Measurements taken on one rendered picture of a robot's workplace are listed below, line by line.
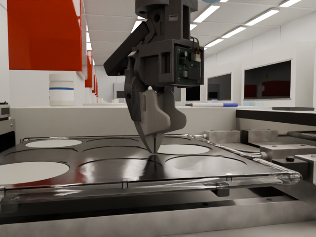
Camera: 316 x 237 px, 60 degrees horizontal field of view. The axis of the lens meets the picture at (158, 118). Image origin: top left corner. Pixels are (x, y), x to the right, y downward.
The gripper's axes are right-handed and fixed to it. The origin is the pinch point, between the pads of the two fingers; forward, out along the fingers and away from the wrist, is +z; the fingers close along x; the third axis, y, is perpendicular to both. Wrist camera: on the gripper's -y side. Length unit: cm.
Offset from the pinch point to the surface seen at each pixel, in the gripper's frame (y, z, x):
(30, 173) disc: -1.5, 1.5, -16.9
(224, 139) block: -3.4, 2.7, 29.0
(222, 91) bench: -338, -36, 632
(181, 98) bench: -648, -21, 861
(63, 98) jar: -46.0, -7.2, 11.5
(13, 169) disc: -5.1, 1.5, -17.3
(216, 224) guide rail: 11.7, 8.6, -0.4
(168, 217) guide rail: 8.1, 7.3, -5.3
